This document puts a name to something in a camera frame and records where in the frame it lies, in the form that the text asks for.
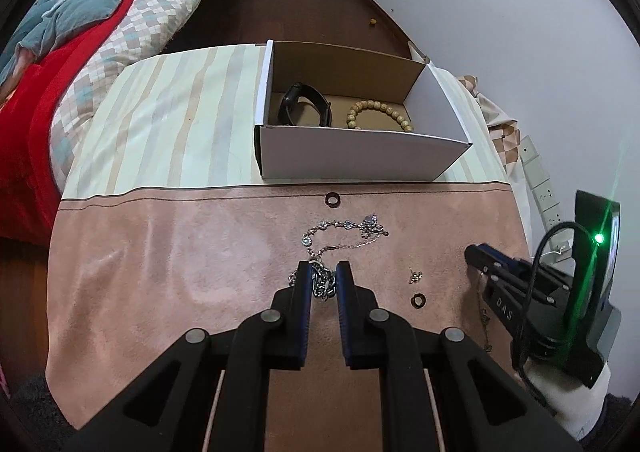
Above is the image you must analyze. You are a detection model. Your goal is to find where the blue-grey blanket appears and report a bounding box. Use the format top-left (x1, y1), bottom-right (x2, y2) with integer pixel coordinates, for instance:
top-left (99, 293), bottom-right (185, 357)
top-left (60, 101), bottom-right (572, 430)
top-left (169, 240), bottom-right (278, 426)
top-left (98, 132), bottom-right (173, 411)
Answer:
top-left (0, 0), bottom-right (249, 79)

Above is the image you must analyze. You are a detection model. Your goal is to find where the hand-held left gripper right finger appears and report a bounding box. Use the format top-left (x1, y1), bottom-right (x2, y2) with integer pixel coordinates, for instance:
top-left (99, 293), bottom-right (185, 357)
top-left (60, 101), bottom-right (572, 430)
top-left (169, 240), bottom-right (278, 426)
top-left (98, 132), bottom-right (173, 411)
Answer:
top-left (336, 260), bottom-right (585, 452)

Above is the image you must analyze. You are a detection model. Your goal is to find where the thick silver chain bracelet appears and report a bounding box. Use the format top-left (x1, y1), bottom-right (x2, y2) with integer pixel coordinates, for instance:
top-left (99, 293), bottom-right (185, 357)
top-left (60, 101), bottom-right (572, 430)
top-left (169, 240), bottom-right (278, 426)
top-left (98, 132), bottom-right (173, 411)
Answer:
top-left (289, 257), bottom-right (337, 302)

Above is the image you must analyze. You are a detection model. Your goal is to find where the striped beige cloth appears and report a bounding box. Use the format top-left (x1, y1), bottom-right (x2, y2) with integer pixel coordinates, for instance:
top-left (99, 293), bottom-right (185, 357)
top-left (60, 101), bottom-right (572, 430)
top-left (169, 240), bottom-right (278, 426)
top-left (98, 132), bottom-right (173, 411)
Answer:
top-left (60, 43), bottom-right (512, 204)

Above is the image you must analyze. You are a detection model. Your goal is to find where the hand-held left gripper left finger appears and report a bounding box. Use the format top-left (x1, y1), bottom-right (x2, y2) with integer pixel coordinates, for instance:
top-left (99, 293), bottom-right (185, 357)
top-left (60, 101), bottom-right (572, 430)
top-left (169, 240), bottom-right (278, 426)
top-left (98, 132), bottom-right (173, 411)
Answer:
top-left (60, 259), bottom-right (314, 452)

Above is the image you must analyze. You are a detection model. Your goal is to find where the black cable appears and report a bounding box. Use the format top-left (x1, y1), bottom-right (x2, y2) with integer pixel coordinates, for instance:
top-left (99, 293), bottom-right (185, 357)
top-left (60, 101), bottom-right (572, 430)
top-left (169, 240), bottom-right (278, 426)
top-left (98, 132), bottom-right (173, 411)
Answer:
top-left (511, 222), bottom-right (597, 416)

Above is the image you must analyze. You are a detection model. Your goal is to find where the bed with red blanket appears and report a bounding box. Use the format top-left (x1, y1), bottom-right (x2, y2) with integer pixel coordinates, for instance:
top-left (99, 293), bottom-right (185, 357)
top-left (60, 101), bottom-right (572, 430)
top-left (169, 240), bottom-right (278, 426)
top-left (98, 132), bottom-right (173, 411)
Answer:
top-left (0, 0), bottom-right (237, 244)

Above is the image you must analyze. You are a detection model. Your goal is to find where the wooden bead bracelet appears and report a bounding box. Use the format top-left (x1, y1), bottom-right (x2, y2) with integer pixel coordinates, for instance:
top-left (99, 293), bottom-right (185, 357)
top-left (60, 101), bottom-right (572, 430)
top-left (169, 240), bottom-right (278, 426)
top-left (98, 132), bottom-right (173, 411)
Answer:
top-left (346, 100), bottom-right (416, 134)

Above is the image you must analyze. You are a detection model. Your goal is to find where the white cardboard box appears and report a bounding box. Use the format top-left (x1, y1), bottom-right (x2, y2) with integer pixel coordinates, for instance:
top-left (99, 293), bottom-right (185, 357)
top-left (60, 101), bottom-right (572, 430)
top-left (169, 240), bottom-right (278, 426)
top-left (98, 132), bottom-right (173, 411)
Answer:
top-left (253, 39), bottom-right (474, 181)

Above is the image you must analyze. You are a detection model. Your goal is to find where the checked pastel quilt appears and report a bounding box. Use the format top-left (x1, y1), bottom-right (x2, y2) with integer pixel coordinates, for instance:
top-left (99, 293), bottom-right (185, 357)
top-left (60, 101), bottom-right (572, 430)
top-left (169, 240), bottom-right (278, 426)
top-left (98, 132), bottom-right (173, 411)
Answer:
top-left (47, 0), bottom-right (249, 184)

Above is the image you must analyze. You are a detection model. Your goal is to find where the thin silver charm necklace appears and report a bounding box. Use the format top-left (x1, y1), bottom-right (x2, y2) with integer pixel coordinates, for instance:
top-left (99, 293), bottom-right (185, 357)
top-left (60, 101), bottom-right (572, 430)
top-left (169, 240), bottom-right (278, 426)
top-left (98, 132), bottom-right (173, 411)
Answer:
top-left (301, 213), bottom-right (390, 259)

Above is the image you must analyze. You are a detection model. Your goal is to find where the white power strip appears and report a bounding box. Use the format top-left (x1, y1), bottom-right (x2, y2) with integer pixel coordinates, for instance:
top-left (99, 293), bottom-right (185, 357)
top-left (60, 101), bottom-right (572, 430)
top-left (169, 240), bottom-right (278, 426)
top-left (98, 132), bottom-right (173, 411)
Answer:
top-left (519, 134), bottom-right (577, 264)

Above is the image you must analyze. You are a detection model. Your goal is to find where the dark shaggy rug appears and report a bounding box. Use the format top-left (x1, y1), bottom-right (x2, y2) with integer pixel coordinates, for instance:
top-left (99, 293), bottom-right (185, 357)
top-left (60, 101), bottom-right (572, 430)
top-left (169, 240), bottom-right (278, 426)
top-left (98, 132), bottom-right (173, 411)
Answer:
top-left (6, 373), bottom-right (77, 439)

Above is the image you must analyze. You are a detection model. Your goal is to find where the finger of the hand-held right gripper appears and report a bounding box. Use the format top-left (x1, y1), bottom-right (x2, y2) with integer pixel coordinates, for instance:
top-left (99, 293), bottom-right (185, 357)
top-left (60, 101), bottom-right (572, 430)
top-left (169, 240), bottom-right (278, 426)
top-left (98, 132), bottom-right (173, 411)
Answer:
top-left (464, 243), bottom-right (539, 283)
top-left (483, 276), bottom-right (532, 341)

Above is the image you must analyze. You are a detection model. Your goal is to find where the thin dark chain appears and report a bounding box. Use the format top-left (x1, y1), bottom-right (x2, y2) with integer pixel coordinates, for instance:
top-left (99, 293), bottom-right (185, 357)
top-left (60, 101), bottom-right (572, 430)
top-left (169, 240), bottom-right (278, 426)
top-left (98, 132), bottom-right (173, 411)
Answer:
top-left (477, 272), bottom-right (494, 353)

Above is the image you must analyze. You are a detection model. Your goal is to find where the black wristband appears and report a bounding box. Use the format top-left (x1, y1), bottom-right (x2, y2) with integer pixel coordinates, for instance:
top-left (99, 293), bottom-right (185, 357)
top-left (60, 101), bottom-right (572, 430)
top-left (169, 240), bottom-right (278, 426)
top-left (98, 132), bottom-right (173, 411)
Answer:
top-left (277, 81), bottom-right (334, 128)

